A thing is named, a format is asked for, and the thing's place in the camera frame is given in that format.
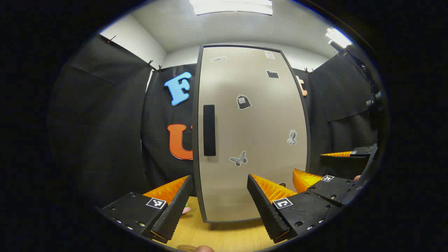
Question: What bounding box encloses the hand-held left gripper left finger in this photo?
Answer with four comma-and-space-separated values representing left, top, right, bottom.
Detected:
99, 175, 194, 244

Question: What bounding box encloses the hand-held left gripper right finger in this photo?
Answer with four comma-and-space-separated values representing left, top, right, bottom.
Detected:
247, 174, 342, 244

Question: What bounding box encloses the grey cabinet door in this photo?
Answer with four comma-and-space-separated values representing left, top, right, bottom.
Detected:
197, 46, 309, 222

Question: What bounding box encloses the black door handle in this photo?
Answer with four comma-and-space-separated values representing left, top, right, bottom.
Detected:
203, 104, 216, 157

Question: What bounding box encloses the dark framed cabinet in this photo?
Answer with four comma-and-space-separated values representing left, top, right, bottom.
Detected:
191, 44, 312, 224

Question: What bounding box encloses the black tripod stand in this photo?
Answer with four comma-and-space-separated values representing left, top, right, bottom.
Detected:
328, 39, 385, 121

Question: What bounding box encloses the black backdrop cloth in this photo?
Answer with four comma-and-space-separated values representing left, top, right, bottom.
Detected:
49, 33, 380, 210

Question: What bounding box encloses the small ceiling light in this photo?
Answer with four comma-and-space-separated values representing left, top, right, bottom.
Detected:
325, 27, 353, 49

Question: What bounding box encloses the long ceiling light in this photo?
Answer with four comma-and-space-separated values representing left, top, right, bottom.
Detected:
189, 0, 273, 16

